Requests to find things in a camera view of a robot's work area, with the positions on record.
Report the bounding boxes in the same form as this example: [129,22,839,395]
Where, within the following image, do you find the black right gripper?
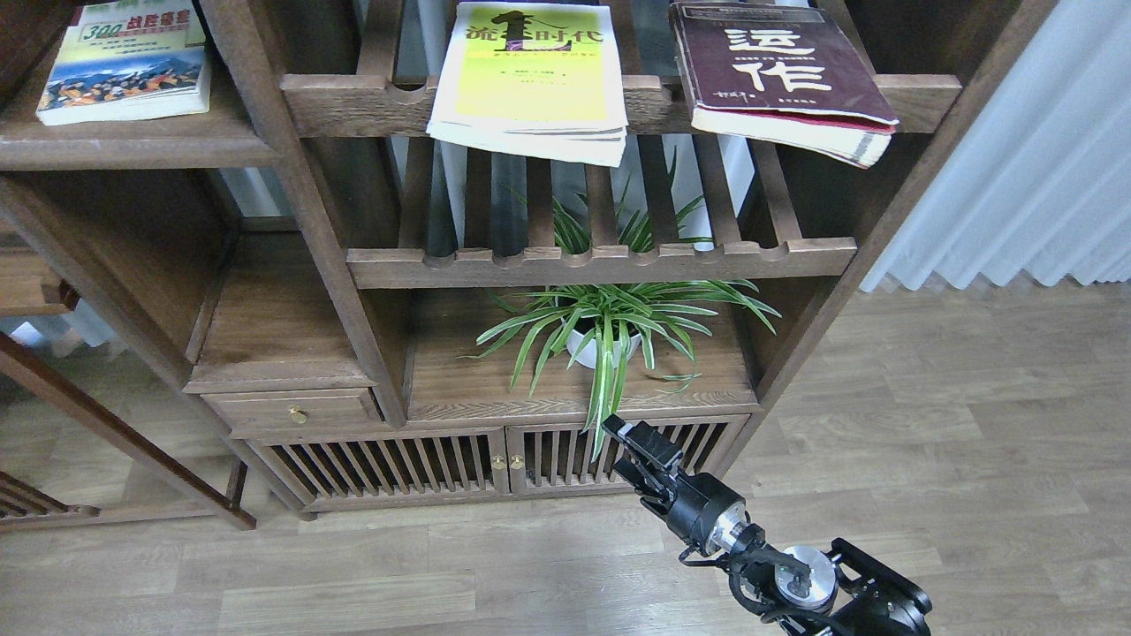
[602,414,748,557]

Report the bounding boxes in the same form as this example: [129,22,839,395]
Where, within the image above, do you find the colourful mountain cover book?
[35,1,213,124]

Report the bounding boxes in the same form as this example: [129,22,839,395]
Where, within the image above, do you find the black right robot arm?
[602,415,932,635]

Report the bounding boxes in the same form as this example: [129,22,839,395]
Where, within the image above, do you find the white plant pot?
[566,327,642,369]

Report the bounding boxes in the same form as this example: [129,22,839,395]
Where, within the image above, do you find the green spider plant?
[458,146,782,459]

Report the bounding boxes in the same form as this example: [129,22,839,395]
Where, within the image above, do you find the brass drawer knob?
[288,405,308,426]

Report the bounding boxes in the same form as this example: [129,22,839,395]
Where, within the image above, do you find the dark wooden bookshelf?
[3,1,1055,517]

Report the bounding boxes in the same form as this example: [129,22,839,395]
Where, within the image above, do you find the yellow green cover book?
[428,3,627,167]

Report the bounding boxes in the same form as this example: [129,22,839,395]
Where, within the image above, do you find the dark maroon cover book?
[668,1,899,169]

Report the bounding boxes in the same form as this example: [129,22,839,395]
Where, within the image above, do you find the white pleated curtain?
[860,1,1130,292]

